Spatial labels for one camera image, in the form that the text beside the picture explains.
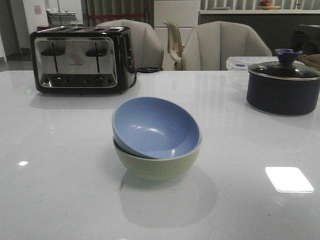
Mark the beige upholstered chair right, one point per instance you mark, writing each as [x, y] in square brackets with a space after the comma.
[209, 45]

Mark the white cabinet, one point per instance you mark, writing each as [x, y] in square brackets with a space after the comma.
[182, 12]

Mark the black and chrome toaster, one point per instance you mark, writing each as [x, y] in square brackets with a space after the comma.
[83, 60]

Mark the cream office chair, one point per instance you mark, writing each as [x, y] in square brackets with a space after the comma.
[174, 44]

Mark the blue plastic bowl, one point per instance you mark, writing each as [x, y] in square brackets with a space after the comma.
[154, 128]

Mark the glass pot lid blue knob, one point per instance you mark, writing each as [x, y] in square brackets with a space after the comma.
[285, 67]

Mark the dark blue cooking pot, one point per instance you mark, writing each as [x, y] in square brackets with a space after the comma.
[283, 96]

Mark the green plastic bowl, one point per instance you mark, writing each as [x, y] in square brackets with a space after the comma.
[157, 169]

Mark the beige upholstered chair left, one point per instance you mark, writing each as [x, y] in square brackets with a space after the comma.
[147, 48]

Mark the brown cloth item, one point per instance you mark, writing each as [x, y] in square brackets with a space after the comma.
[312, 60]

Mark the beige upholstered chair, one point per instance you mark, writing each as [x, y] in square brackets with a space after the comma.
[147, 48]
[209, 45]

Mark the fruit bowl on counter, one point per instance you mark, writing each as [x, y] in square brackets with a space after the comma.
[267, 5]

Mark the clear plastic container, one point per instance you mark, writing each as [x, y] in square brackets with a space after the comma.
[243, 62]

